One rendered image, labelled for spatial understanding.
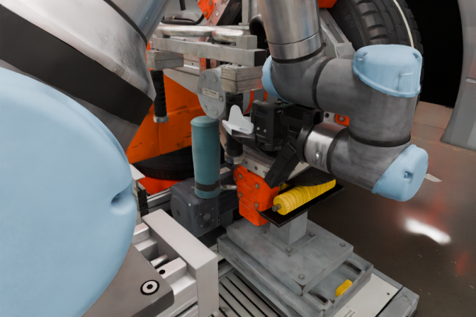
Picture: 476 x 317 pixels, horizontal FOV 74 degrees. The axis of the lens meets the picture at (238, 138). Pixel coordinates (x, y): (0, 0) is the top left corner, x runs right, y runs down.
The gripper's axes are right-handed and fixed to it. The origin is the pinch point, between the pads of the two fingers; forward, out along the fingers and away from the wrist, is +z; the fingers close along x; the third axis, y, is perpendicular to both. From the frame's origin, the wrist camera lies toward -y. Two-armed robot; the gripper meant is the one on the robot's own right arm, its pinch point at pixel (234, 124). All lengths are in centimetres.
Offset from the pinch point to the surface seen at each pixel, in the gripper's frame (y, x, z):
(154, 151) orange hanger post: -28, -9, 57
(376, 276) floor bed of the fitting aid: -75, -63, -12
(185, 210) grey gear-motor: -47, -11, 40
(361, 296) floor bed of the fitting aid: -75, -50, -13
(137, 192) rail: -50, -4, 68
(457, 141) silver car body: -7, -45, -29
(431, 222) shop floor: -83, -129, -11
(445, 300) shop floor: -83, -80, -33
